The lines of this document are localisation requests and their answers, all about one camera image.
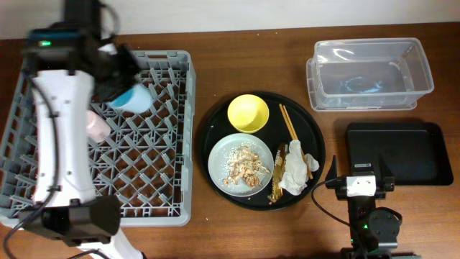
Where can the yellow bowl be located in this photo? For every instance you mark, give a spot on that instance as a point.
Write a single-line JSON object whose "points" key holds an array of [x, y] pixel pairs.
{"points": [[248, 113]]}

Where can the wooden chopstick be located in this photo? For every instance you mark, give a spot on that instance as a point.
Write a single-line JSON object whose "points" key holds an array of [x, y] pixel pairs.
{"points": [[293, 138], [290, 124]]}

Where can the round black serving tray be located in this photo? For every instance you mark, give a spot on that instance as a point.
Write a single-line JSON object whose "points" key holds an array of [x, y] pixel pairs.
{"points": [[217, 138]]}

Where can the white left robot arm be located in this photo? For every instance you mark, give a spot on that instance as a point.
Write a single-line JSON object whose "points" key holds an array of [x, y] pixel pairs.
{"points": [[66, 65]]}

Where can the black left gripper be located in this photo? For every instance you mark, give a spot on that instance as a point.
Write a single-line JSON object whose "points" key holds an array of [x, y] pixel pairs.
{"points": [[117, 77]]}

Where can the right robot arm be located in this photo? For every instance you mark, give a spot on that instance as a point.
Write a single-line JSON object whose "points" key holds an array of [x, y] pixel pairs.
{"points": [[373, 229]]}

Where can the food scraps and rice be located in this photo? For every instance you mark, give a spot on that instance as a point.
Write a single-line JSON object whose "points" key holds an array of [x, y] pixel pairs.
{"points": [[243, 164]]}

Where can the black rectangular tray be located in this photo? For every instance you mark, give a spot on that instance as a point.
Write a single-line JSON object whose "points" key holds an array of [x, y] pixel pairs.
{"points": [[415, 152]]}

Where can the grey dishwasher rack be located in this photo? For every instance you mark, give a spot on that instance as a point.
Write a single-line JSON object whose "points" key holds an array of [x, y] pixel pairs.
{"points": [[146, 161]]}

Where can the white napkin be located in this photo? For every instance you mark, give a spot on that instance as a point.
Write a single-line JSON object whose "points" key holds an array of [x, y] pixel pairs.
{"points": [[296, 169]]}

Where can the grey plate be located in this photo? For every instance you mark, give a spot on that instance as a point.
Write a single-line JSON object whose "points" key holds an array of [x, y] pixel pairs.
{"points": [[217, 163]]}

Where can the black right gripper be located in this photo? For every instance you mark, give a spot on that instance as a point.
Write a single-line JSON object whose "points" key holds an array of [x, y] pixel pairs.
{"points": [[385, 185]]}

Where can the clear plastic bin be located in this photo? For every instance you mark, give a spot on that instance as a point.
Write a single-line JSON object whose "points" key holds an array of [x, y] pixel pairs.
{"points": [[368, 74]]}

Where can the gold foil wrapper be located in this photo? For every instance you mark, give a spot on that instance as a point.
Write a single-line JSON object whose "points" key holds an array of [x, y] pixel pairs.
{"points": [[278, 171]]}

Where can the pink cup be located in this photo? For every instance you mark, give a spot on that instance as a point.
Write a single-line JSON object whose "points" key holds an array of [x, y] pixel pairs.
{"points": [[97, 128]]}

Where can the light blue cup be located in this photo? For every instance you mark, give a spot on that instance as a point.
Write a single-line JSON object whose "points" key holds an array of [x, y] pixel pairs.
{"points": [[136, 100]]}

